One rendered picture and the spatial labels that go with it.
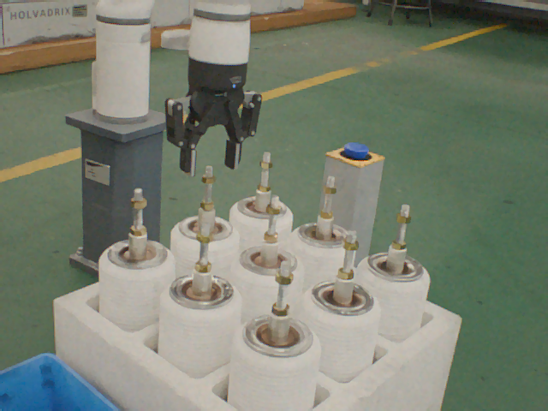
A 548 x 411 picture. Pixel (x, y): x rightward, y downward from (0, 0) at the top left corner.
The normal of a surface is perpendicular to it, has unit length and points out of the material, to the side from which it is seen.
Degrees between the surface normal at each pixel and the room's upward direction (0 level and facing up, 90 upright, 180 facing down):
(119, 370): 90
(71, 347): 90
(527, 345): 0
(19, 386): 88
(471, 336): 0
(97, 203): 90
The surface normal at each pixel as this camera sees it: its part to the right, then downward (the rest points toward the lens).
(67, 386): -0.67, 0.20
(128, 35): 0.36, 0.40
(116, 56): -0.05, 0.38
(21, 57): 0.84, 0.28
